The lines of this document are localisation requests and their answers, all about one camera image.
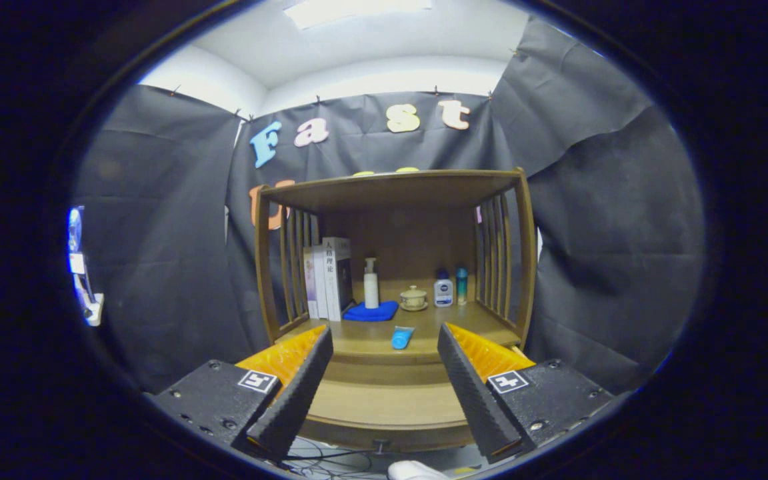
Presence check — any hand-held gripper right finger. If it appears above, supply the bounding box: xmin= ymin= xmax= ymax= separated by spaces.
xmin=437 ymin=323 xmax=618 ymax=464

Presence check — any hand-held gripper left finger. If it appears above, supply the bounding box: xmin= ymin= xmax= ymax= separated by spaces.
xmin=147 ymin=325 xmax=335 ymax=462

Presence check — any wooden drawer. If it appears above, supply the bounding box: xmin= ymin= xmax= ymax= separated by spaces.
xmin=297 ymin=360 xmax=491 ymax=453

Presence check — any wooden countertop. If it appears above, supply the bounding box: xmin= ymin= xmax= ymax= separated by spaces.
xmin=276 ymin=300 xmax=521 ymax=366

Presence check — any wooden cabinet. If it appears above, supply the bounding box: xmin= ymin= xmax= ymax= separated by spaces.
xmin=253 ymin=168 xmax=538 ymax=384

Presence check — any white shoe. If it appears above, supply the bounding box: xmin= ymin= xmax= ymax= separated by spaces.
xmin=387 ymin=460 xmax=451 ymax=480

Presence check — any white blue-capped lotion bottle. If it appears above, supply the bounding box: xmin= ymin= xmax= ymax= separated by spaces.
xmin=433 ymin=268 xmax=454 ymax=308

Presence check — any blue folded cloth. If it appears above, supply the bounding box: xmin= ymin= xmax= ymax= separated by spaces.
xmin=343 ymin=301 xmax=399 ymax=322

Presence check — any lavender spine book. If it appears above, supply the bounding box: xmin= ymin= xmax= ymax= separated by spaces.
xmin=303 ymin=247 xmax=319 ymax=319

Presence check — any beige lidded teacup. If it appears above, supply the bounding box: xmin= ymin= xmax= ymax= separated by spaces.
xmin=399 ymin=285 xmax=429 ymax=312

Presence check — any thin white book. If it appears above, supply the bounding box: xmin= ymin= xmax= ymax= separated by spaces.
xmin=313 ymin=244 xmax=329 ymax=321

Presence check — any thick white dark-cover book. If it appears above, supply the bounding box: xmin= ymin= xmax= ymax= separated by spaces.
xmin=322 ymin=237 xmax=353 ymax=322

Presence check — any white pump bottle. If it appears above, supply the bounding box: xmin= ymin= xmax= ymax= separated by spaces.
xmin=363 ymin=258 xmax=380 ymax=309

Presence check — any white blue equipment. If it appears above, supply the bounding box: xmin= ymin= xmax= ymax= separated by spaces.
xmin=67 ymin=205 xmax=105 ymax=327

